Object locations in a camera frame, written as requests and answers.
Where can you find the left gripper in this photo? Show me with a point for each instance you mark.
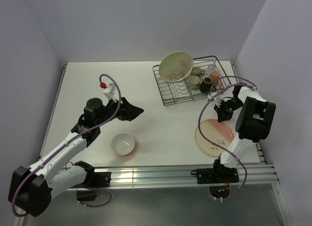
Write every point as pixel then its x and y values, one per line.
pixel 128 112

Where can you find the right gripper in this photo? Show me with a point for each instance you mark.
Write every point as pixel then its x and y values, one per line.
pixel 222 116

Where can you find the pink and cream plate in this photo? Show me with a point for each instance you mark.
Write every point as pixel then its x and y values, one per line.
pixel 217 132

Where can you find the white bowl orange outside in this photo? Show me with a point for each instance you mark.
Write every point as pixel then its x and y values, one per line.
pixel 122 144

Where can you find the orange mug white inside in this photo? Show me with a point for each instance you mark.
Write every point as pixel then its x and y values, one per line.
pixel 215 76

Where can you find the small beige speckled cup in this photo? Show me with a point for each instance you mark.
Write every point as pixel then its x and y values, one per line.
pixel 194 82

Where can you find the grey-green ceramic cup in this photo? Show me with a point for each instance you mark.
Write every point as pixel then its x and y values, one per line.
pixel 197 71

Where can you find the green and cream plate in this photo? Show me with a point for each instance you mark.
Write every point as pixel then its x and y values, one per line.
pixel 176 67

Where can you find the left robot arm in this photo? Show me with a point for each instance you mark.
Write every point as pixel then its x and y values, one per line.
pixel 33 188

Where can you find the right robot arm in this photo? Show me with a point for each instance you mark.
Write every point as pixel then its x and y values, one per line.
pixel 253 123

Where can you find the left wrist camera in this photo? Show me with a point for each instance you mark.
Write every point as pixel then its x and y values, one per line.
pixel 109 90

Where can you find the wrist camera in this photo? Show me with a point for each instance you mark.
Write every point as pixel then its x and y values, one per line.
pixel 211 95
pixel 109 90

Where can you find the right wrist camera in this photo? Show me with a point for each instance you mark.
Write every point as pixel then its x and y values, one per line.
pixel 211 95

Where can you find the black wire dish rack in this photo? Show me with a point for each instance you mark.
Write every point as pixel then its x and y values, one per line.
pixel 178 91

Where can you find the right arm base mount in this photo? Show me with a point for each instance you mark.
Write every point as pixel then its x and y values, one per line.
pixel 210 176

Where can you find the aluminium frame rail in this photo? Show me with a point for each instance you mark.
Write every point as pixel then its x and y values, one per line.
pixel 178 176

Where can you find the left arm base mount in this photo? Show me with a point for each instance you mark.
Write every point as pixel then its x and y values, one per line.
pixel 96 188

